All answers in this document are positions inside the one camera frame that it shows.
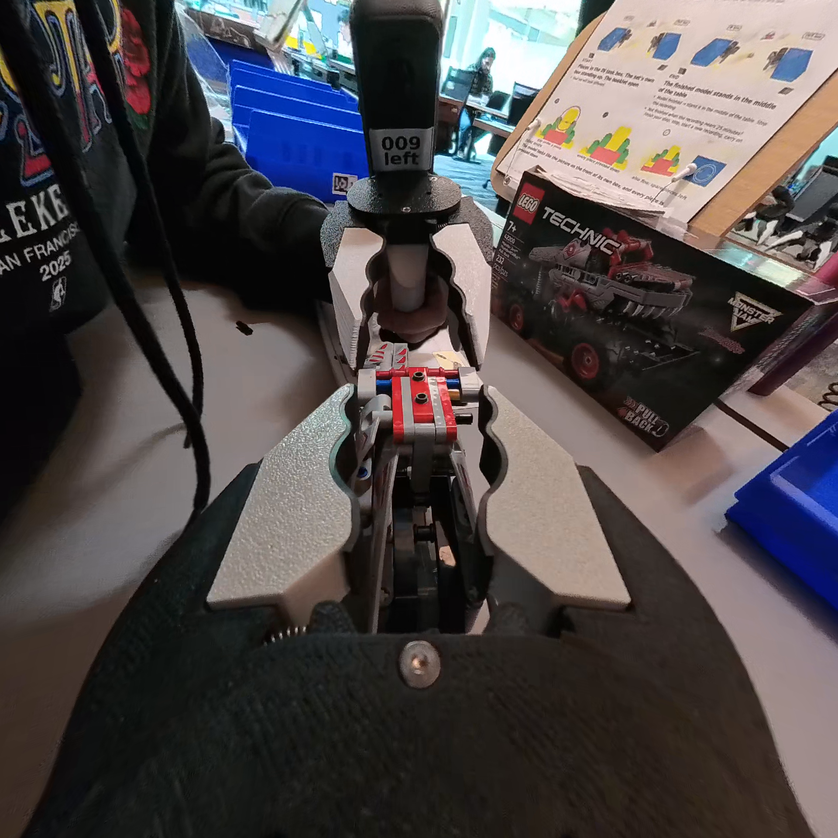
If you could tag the person's left hand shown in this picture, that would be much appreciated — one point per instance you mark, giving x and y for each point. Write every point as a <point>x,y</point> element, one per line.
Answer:
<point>409,324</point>

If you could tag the person's left forearm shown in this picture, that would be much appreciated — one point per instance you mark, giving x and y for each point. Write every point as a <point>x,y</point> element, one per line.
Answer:
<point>249,229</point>

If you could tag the toy truck set box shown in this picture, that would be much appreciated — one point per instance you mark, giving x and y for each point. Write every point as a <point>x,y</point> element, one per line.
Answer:
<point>622,294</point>

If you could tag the blue storage bin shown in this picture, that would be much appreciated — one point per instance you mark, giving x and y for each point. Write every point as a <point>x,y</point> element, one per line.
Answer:
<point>792,510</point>
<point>294,157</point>
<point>275,98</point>
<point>262,71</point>

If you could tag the grey red toy truck model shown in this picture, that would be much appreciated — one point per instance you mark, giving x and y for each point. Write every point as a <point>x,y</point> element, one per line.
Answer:
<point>419,406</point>

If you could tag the white instruction booklet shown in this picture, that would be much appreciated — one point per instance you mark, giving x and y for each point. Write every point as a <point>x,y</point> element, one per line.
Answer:
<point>334,340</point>

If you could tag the crumpled clear plastic sheet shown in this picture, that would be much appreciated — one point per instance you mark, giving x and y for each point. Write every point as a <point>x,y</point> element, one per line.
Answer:
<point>216,26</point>

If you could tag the task instruction sheet on board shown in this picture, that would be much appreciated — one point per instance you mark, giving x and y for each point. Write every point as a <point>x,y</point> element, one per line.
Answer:
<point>772,177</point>

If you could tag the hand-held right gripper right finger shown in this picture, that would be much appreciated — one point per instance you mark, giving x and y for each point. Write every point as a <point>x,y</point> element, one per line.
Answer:
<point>543,524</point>

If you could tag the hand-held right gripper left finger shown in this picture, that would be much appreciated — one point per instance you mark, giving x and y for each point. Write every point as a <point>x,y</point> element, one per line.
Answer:
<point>288,524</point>

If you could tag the printed instruction sheet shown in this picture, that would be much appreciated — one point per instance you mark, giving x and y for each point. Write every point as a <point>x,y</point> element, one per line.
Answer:
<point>687,85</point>

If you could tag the clear plastic bag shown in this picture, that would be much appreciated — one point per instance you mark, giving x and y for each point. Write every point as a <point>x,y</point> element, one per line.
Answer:
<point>628,196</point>

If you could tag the wooden background table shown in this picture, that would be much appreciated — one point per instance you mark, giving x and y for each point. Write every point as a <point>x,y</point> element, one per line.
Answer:
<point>491,121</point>

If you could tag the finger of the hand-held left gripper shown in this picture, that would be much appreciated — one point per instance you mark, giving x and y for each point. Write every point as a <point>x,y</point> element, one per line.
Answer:
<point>347,288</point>
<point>468,288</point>

